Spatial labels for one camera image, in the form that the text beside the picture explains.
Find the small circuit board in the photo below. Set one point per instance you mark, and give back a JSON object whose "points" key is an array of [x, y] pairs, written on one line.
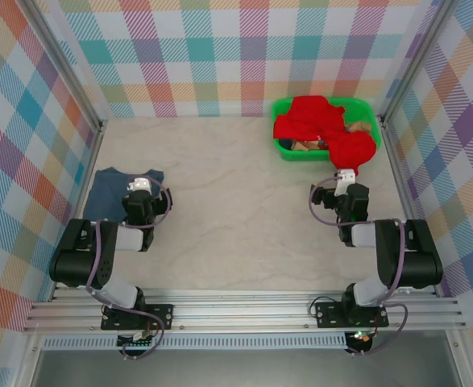
{"points": [[361, 342], [137, 338]]}

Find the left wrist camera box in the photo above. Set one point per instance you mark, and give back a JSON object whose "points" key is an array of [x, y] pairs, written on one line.
{"points": [[139, 184]]}

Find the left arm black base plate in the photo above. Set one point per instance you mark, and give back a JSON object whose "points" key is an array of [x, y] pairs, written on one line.
{"points": [[159, 314]]}

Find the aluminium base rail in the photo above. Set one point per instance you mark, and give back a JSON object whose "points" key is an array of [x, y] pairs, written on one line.
{"points": [[240, 310]]}

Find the tan t-shirt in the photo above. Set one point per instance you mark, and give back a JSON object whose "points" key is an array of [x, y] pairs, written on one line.
{"points": [[359, 128]]}

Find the green plastic basket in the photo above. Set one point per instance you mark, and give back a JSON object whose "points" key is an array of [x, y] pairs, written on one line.
{"points": [[371, 117]]}

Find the red t-shirt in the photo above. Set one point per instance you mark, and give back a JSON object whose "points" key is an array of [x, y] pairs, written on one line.
{"points": [[312, 117]]}

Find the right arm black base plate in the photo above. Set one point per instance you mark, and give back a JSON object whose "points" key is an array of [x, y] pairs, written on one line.
{"points": [[329, 314]]}

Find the folded blue t-shirt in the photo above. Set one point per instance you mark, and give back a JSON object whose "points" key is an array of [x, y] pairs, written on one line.
{"points": [[107, 193]]}

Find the aluminium frame post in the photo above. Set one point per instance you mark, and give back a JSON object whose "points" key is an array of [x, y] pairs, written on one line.
{"points": [[417, 60], [65, 66]]}

